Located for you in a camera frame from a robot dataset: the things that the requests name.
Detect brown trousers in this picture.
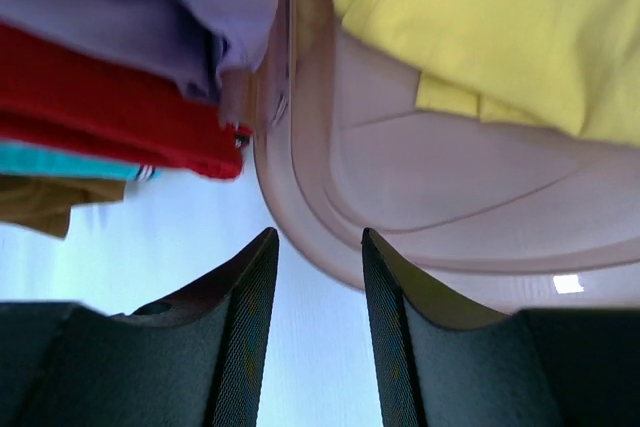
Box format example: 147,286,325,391
1,175,126,239

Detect purple trousers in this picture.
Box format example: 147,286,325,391
1,0,278,101

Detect red trousers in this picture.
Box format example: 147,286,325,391
1,26,243,180

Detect teal trousers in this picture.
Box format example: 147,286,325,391
1,141,160,182

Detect pink translucent plastic basket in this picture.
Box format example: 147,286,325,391
254,0,639,311

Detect yellow trousers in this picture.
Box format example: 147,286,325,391
333,0,639,145

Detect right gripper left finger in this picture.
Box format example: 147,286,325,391
1,228,279,426

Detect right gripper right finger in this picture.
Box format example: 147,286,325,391
361,229,639,426

